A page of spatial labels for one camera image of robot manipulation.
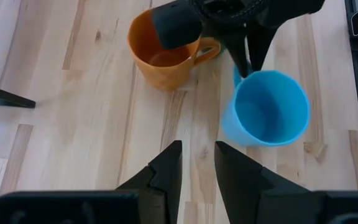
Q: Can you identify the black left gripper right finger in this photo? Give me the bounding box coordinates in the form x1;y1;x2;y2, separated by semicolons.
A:
214;141;311;224

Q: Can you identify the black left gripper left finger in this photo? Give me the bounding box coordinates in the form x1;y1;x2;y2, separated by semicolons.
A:
116;139;183;224

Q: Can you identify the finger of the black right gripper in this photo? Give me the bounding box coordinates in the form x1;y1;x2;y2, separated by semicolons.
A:
247;27;279;71
225;32;250;78

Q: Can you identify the blue mug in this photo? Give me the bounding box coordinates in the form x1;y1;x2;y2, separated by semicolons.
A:
221;64;311;147

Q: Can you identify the orange mug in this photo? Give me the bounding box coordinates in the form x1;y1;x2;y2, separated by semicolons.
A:
127;8;222;92

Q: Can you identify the wooden shelf with black legs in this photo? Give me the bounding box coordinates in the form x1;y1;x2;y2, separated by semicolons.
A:
0;82;37;109

